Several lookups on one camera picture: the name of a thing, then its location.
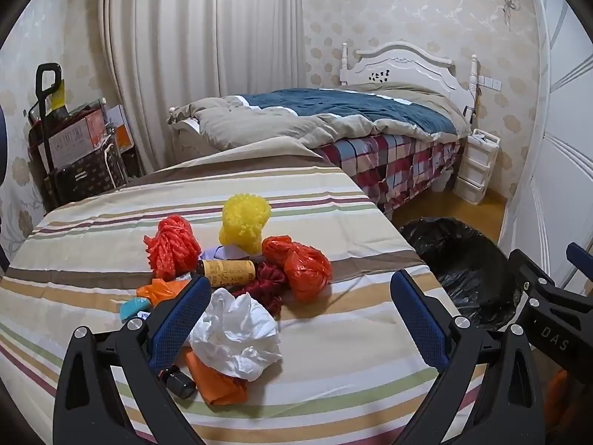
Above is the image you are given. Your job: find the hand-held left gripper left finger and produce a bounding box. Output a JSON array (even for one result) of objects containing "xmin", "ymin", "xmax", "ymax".
[{"xmin": 54, "ymin": 274, "xmax": 212, "ymax": 445}]

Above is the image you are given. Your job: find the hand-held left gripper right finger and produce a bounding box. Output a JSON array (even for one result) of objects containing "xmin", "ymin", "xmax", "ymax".
[{"xmin": 390, "ymin": 269, "xmax": 545, "ymax": 445}]

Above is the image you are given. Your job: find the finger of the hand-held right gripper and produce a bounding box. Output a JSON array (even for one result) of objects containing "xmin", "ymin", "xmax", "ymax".
[
  {"xmin": 508, "ymin": 249, "xmax": 557, "ymax": 298},
  {"xmin": 566, "ymin": 242, "xmax": 593, "ymax": 273}
]

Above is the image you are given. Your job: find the white paper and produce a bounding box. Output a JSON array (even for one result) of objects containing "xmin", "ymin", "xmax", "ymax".
[{"xmin": 188, "ymin": 287, "xmax": 283, "ymax": 382}]

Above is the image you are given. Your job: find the bin with black bag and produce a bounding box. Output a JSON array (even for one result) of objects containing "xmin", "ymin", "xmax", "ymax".
[{"xmin": 397, "ymin": 217, "xmax": 524, "ymax": 332}]

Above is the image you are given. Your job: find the orange mesh net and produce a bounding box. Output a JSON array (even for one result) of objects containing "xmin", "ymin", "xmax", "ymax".
[{"xmin": 143, "ymin": 214, "xmax": 202, "ymax": 281}]

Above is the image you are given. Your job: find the lilac glove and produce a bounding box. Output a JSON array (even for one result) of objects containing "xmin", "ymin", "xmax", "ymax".
[{"xmin": 201, "ymin": 243, "xmax": 253, "ymax": 263}]

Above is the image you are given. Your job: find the orange plastic bag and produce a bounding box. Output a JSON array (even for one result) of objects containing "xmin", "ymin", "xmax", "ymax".
[{"xmin": 184, "ymin": 347, "xmax": 248, "ymax": 406}]

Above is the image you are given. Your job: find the yellow mesh net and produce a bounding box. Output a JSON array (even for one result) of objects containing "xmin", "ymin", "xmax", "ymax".
[{"xmin": 219, "ymin": 192, "xmax": 272, "ymax": 256}]

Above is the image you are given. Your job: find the red plastic bag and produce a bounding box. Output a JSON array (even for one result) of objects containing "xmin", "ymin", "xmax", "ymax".
[{"xmin": 262, "ymin": 235, "xmax": 333, "ymax": 302}]

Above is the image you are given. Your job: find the small orange plastic wrapper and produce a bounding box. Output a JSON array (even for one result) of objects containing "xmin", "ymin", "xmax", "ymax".
[{"xmin": 136, "ymin": 278, "xmax": 191, "ymax": 307}]

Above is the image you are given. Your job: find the teal packet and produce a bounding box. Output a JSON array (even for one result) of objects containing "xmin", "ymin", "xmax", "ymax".
[{"xmin": 119, "ymin": 297, "xmax": 153, "ymax": 330}]

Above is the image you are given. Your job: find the brown bottle with yellow label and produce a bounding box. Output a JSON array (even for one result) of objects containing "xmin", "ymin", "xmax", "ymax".
[{"xmin": 197, "ymin": 260, "xmax": 257, "ymax": 289}]

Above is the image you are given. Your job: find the small black bottle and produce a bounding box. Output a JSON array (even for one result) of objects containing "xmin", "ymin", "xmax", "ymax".
[{"xmin": 159, "ymin": 365, "xmax": 198, "ymax": 399}]

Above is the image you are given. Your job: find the dark red mesh net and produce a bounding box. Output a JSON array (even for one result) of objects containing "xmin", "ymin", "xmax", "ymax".
[{"xmin": 232, "ymin": 262, "xmax": 290, "ymax": 320}]

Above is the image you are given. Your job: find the white plastic drawer unit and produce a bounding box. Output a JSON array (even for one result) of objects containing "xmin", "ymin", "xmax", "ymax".
[{"xmin": 453, "ymin": 128, "xmax": 501, "ymax": 204}]

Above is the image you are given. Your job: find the white wardrobe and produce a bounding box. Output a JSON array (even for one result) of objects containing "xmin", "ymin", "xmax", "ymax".
[{"xmin": 500, "ymin": 0, "xmax": 593, "ymax": 297}]

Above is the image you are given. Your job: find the striped tablecloth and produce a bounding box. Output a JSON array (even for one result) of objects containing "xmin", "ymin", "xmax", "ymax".
[{"xmin": 0, "ymin": 141, "xmax": 492, "ymax": 445}]

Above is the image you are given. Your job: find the plaid bed sheet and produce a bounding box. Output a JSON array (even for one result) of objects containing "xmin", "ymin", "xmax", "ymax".
[{"xmin": 315, "ymin": 132, "xmax": 464, "ymax": 221}]

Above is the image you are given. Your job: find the white and orange cardboard box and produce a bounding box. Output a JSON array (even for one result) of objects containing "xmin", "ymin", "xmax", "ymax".
[{"xmin": 104, "ymin": 103, "xmax": 137, "ymax": 154}]

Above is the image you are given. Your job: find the red and white cardboard box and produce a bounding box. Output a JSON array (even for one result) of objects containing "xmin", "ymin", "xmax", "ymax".
[{"xmin": 49, "ymin": 111, "xmax": 109, "ymax": 165}]

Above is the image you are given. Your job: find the black hand cart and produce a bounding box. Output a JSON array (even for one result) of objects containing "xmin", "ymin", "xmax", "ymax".
[{"xmin": 27, "ymin": 63, "xmax": 116, "ymax": 181}]

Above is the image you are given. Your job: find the beige striped curtain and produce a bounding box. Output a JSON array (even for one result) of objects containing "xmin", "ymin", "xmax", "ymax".
[{"xmin": 99, "ymin": 0, "xmax": 309, "ymax": 179}]

